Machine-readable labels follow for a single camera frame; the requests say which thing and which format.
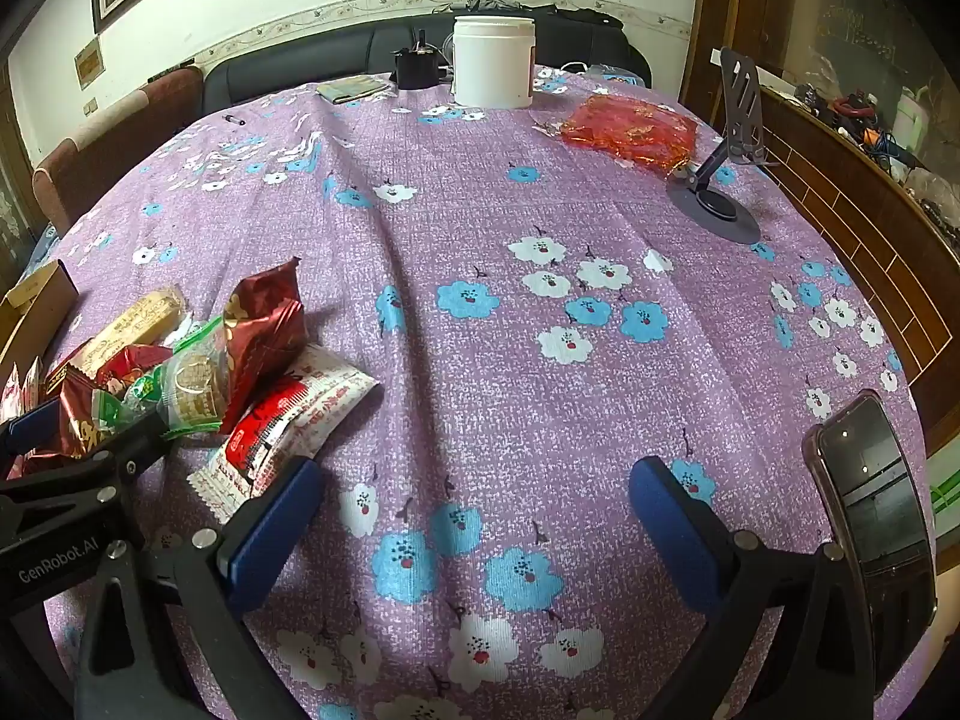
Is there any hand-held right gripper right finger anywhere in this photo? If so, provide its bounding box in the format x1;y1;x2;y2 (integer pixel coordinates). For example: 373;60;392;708
628;456;878;720

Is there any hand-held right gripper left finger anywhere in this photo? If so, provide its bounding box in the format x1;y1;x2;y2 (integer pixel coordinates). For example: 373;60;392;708
73;456;327;720

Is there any brown chair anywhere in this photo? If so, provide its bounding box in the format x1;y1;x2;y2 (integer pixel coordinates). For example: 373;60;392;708
31;66;205;235

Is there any brown cardboard box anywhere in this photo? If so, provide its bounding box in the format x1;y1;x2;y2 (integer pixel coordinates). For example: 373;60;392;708
0;259;80;391

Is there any black smartphone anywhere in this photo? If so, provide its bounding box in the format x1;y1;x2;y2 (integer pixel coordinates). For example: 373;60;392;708
801;388;938;700

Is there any grey phone stand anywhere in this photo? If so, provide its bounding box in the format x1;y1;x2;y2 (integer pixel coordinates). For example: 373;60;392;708
666;47;770;245

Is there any green booklet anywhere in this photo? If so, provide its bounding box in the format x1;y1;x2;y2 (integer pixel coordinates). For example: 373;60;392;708
315;75;395;104

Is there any small green candy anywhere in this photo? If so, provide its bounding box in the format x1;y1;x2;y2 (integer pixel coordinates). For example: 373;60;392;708
91;388;125;432

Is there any white plastic jar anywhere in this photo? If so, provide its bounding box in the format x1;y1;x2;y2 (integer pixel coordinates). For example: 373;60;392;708
451;15;538;110

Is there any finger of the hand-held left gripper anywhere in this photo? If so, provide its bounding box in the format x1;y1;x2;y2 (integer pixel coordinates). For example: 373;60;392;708
0;411;167;522
0;399;65;458

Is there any black sofa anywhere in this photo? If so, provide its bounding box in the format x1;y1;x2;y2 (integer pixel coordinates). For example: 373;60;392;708
202;11;653;107

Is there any green clear pastry packet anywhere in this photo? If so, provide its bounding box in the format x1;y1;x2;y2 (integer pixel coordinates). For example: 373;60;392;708
120;315;230;441

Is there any black desk holder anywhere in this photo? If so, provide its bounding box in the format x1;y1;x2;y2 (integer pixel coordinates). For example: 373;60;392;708
394;30;445;91

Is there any dark red foil snack packet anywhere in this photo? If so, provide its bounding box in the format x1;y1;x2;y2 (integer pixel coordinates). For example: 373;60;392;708
223;257;310;432

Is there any white plastic container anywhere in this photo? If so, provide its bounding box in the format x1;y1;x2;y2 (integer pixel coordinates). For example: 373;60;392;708
892;86;932;160

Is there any wooden sideboard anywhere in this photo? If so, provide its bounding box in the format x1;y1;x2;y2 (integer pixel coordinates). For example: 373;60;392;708
756;86;960;460

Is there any red and gold snack packet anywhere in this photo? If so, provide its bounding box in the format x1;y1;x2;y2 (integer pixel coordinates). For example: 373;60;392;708
43;366;115;460

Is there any small wall frame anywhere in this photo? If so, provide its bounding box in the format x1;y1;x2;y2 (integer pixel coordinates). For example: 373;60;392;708
75;37;104;88

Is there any white and red snack packet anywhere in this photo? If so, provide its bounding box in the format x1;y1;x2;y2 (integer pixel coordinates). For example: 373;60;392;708
186;343;381;527

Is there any dark clothing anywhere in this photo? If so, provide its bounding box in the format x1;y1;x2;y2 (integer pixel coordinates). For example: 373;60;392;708
450;0;627;29

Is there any red mesh bag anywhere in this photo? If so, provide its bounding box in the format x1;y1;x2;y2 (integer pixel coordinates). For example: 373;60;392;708
559;94;698;178

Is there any wooden door frame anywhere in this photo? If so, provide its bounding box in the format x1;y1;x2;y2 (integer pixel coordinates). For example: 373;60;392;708
679;0;788;128

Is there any blue patterned cloth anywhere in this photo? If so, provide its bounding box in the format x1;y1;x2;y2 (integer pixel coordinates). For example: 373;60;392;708
15;223;62;280

